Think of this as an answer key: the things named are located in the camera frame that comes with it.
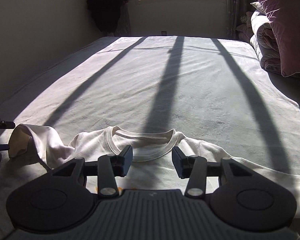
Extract folded white pink quilt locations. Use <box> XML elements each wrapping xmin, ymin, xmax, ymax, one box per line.
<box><xmin>250</xmin><ymin>2</ymin><xmax>281</xmax><ymax>75</ymax></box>

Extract floral cushion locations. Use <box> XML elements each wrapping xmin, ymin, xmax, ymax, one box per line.
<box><xmin>240</xmin><ymin>15</ymin><xmax>248</xmax><ymax>24</ymax></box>

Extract maroon pillow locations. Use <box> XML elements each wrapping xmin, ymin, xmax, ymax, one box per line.
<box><xmin>257</xmin><ymin>0</ymin><xmax>300</xmax><ymax>77</ymax></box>

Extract dark hanging clothes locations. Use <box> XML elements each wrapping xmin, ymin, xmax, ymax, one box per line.
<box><xmin>87</xmin><ymin>0</ymin><xmax>131</xmax><ymax>36</ymax></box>

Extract grey curtain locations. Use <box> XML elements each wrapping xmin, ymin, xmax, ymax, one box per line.
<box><xmin>226</xmin><ymin>0</ymin><xmax>253</xmax><ymax>40</ymax></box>

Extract grey bed sheet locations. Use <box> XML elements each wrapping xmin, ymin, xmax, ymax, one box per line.
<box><xmin>0</xmin><ymin>35</ymin><xmax>300</xmax><ymax>240</ymax></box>

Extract white printed t-shirt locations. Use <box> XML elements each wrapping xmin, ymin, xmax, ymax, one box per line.
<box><xmin>7</xmin><ymin>123</ymin><xmax>300</xmax><ymax>218</ymax></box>

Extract small pink pillow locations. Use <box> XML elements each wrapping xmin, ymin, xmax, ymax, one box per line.
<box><xmin>236</xmin><ymin>11</ymin><xmax>254</xmax><ymax>43</ymax></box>

